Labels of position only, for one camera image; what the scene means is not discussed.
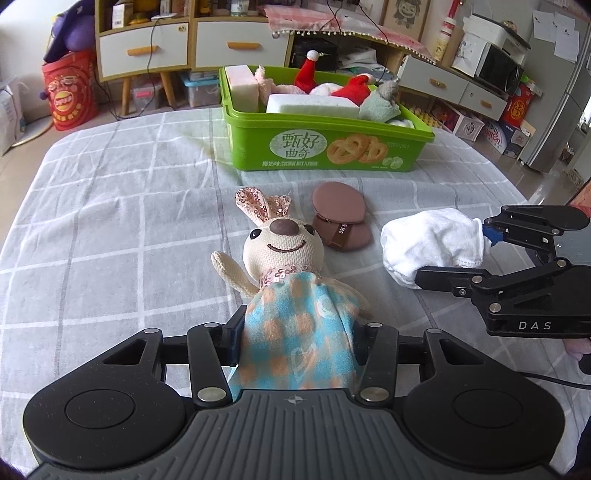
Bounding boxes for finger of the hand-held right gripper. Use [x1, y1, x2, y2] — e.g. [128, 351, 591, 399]
[416, 257, 572, 302]
[482, 205, 585, 253]

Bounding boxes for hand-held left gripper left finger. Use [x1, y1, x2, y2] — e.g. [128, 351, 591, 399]
[99, 307, 245, 409]

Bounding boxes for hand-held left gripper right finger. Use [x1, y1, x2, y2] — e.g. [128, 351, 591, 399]
[351, 320, 472, 408]

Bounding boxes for brown powder puff with strap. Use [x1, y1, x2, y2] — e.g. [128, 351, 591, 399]
[313, 215, 374, 251]

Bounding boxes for bunny doll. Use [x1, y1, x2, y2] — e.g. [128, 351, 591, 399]
[211, 187, 372, 402]

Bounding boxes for grey-green terry cloth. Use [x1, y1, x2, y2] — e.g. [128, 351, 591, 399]
[358, 78, 402, 124]

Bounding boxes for green plastic bin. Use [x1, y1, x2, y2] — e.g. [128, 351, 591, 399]
[218, 65, 436, 172]

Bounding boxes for small red santa hat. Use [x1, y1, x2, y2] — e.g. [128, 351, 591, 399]
[330, 74, 376, 100]

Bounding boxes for white plush with santa hat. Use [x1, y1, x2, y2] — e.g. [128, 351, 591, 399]
[294, 50, 345, 99]

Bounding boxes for pink-stained white sponge block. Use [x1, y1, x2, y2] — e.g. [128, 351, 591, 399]
[224, 65, 259, 113]

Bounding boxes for pink plush toy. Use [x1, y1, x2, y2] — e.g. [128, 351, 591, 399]
[254, 65, 301, 100]

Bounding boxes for person's right hand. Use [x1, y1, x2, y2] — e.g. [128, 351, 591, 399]
[564, 338, 591, 361]

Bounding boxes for red printed white box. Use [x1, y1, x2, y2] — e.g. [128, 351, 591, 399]
[481, 121, 514, 153]

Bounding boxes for red and white carton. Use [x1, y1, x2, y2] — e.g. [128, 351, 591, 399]
[455, 108, 485, 141]

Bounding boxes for yellow egg tray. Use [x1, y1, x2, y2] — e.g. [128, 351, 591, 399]
[413, 104, 444, 130]

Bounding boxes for silver refrigerator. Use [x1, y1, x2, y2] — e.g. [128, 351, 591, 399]
[517, 0, 591, 174]

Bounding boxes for low wooden cabinet grey drawers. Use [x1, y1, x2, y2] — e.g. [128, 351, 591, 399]
[286, 28, 511, 123]

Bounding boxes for black microwave oven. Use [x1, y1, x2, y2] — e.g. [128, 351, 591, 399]
[475, 41, 525, 95]

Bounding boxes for cartoon printed tube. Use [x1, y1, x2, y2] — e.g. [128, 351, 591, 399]
[433, 14, 454, 63]

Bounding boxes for white printer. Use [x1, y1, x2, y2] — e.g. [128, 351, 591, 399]
[464, 14, 532, 51]

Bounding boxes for pink table cloth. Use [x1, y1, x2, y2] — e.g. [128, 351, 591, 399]
[256, 4, 437, 63]

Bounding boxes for framed cartoon picture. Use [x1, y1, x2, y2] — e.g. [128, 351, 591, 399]
[379, 0, 432, 40]

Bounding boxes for black bag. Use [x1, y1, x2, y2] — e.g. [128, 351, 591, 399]
[291, 36, 340, 72]

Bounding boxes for clear box with blue lid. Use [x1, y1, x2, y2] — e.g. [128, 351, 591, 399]
[180, 71, 222, 109]

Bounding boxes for clear box with pink contents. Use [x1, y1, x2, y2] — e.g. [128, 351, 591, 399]
[130, 76, 164, 112]

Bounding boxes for round white floor base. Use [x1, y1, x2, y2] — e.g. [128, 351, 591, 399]
[11, 122, 54, 148]

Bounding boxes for red cartoon printed bucket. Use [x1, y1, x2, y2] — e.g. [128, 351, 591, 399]
[41, 50, 99, 132]

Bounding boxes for wooden cabinet with white drawers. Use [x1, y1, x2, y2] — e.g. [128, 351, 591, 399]
[95, 0, 296, 116]

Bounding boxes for white paper bag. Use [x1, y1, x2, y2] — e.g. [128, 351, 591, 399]
[0, 76, 26, 155]

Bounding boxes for purple plush toy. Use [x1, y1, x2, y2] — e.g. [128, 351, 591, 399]
[44, 0, 96, 63]

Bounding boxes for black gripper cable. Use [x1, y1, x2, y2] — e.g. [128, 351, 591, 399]
[519, 371, 591, 387]

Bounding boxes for black power cable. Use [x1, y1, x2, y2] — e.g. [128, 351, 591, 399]
[146, 18, 160, 75]

